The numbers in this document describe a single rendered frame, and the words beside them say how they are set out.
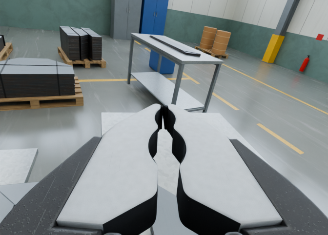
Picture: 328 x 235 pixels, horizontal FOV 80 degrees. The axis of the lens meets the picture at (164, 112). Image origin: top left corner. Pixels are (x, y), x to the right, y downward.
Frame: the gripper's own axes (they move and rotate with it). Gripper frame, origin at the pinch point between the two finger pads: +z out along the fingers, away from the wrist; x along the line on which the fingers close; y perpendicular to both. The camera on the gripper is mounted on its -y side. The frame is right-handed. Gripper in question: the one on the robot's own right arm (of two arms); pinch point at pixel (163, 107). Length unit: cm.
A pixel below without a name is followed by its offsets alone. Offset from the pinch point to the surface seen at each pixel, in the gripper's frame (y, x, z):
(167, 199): 39.8, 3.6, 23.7
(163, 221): 38.5, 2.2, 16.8
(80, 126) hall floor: 134, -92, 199
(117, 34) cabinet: 106, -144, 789
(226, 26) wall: 86, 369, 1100
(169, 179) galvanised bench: 41, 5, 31
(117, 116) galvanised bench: 38, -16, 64
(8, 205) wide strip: 55, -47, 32
